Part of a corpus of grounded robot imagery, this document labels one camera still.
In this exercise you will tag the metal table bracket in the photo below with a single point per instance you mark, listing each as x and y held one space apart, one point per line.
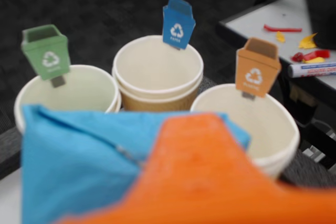
313 153

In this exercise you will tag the blue recycling bin tag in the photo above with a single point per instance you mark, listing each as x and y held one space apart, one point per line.
178 27

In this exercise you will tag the crumpled red wrapper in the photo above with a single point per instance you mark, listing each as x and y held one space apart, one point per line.
315 54

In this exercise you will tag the black bag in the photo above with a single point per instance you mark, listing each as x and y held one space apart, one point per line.
323 19

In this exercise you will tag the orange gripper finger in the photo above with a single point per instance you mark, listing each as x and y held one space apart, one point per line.
105 214
199 182

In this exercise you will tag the paper cup with orange tag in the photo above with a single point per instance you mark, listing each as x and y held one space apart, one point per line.
267 129

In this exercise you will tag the paper cup with blue tag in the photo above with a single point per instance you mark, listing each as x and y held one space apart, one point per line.
157 72

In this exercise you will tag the long red paper strip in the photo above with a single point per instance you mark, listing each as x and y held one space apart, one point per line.
283 29

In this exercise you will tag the small yellow paper scrap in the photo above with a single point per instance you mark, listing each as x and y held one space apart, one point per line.
280 37

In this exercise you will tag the green recycling bin tag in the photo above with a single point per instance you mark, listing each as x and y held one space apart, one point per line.
50 56

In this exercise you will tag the paper cup with green tag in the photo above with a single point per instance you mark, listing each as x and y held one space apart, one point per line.
86 90

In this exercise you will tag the large yellow paper scrap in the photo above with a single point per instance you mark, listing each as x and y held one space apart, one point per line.
307 42

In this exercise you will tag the blue paper-wrapped rubbish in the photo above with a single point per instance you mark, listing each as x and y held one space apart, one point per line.
73 169

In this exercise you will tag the orange recycling bin tag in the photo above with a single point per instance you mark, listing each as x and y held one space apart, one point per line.
254 72

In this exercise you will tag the flat yellow paper scrap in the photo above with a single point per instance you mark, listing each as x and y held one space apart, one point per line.
315 60

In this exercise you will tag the white marker pen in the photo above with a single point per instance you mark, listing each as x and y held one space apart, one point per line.
312 69

